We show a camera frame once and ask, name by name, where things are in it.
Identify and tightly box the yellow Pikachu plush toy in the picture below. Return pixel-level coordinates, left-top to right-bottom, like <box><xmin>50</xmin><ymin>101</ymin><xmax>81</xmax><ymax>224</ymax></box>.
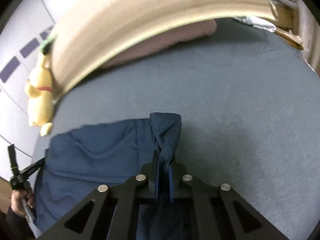
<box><xmin>25</xmin><ymin>53</ymin><xmax>54</xmax><ymax>137</ymax></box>

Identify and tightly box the purple wall panel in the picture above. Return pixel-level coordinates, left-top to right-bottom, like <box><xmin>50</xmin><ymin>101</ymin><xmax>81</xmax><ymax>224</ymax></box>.
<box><xmin>40</xmin><ymin>30</ymin><xmax>50</xmax><ymax>40</ymax></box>
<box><xmin>0</xmin><ymin>56</ymin><xmax>20</xmax><ymax>83</ymax></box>
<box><xmin>20</xmin><ymin>38</ymin><xmax>40</xmax><ymax>59</ymax></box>

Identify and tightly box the wooden nightstand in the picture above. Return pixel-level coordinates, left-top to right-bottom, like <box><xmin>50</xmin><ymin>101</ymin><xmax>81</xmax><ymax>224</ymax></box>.
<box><xmin>272</xmin><ymin>5</ymin><xmax>303</xmax><ymax>50</ymax></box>

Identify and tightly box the beige curtain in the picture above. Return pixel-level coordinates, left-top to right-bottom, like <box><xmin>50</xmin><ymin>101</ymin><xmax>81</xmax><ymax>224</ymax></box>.
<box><xmin>296</xmin><ymin>0</ymin><xmax>320</xmax><ymax>75</ymax></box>

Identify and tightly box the beige folded blanket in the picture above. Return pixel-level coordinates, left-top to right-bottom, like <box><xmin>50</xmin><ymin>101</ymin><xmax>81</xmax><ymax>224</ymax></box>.
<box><xmin>51</xmin><ymin>0</ymin><xmax>278</xmax><ymax>100</ymax></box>

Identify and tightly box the navy blue padded jacket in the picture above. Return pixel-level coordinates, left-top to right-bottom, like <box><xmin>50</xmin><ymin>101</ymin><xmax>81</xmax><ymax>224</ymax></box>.
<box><xmin>35</xmin><ymin>113</ymin><xmax>182</xmax><ymax>231</ymax></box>

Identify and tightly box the pink pillow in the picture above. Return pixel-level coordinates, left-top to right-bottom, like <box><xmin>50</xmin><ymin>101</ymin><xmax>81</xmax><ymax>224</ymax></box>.
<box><xmin>100</xmin><ymin>20</ymin><xmax>217</xmax><ymax>69</ymax></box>

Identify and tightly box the person's left hand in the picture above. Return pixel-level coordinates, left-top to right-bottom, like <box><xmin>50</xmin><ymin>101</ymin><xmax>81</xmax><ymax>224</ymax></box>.
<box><xmin>11</xmin><ymin>187</ymin><xmax>36</xmax><ymax>218</ymax></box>

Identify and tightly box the green plush leaf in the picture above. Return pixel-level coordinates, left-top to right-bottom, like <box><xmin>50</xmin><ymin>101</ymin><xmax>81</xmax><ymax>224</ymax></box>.
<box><xmin>40</xmin><ymin>35</ymin><xmax>57</xmax><ymax>55</ymax></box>

